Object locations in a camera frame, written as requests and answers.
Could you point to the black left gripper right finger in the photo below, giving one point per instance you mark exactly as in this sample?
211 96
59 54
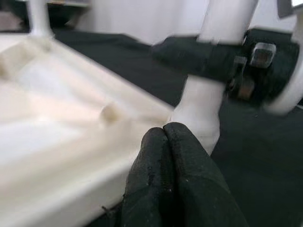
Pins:
203 196

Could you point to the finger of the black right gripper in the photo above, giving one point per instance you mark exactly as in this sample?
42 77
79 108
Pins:
194 56

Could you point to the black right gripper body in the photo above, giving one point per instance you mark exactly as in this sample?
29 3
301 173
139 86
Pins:
281 71

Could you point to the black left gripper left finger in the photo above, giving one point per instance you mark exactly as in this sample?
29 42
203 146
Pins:
149 186

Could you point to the white plastic table leg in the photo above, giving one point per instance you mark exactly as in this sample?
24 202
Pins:
39 16
201 101

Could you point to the white plastic table top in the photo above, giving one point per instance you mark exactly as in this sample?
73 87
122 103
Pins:
59 142

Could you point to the black table cloth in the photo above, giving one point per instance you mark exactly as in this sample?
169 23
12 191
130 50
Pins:
260 153

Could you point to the black wok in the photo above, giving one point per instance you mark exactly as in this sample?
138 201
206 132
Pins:
66 14

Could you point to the beige cloth covered bench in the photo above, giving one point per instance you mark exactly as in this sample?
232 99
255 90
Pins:
11 21

